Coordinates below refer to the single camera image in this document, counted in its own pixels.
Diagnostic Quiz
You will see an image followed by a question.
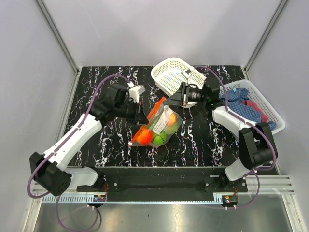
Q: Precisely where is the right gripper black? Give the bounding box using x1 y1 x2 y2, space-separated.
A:
163 83 208 107

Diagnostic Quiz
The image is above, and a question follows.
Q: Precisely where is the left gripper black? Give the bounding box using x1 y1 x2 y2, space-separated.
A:
115 99 150 125

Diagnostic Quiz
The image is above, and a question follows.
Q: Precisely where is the clear zip top bag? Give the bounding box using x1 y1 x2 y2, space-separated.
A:
128 97 183 147

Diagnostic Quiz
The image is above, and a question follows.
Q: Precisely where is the fake red tomato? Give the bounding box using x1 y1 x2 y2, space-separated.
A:
136 129 153 145

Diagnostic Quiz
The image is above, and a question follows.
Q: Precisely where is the fake peach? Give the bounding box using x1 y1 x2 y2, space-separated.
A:
167 113 177 126

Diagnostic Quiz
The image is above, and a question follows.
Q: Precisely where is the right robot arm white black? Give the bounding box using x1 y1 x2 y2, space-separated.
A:
164 82 278 192

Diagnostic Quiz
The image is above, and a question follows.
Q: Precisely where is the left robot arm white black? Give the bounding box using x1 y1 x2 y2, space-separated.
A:
29 83 148 196

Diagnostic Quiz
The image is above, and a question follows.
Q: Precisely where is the fake green apple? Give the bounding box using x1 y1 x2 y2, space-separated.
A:
152 131 167 146

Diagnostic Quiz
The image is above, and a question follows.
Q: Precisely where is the fake watermelon slice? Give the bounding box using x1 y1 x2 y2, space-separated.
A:
148 118 179 135

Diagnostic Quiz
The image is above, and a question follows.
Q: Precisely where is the white perforated basket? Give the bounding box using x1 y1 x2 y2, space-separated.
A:
151 58 218 108

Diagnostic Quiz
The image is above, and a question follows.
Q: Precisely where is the blue patterned cloth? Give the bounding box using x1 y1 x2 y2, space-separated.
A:
227 88 277 130

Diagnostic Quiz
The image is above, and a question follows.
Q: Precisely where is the white laundry basket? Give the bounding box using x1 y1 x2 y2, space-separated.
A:
219 80 285 134

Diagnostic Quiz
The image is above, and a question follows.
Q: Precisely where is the red cloth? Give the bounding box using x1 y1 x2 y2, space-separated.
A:
241 100 268 122

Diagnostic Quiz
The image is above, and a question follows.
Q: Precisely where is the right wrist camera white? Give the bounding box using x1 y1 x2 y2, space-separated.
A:
181 69 198 85

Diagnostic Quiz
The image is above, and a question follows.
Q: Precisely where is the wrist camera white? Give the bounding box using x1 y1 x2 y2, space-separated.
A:
181 69 198 85
128 82 145 103

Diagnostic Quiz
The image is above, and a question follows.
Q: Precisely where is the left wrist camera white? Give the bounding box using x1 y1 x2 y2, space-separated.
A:
128 82 145 103

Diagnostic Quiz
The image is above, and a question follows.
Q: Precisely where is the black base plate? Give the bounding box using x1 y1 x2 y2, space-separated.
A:
77 167 248 203

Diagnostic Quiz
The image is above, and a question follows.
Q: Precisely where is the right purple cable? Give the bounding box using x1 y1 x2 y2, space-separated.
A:
193 65 278 172

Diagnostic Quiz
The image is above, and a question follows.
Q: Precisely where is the purple cable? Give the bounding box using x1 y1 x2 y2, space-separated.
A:
193 65 278 172
26 74 132 199

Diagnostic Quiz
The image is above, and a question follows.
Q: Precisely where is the aluminium frame rail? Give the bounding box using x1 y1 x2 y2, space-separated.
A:
42 175 294 205

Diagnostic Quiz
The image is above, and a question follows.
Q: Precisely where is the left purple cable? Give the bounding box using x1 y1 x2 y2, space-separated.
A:
26 74 132 199

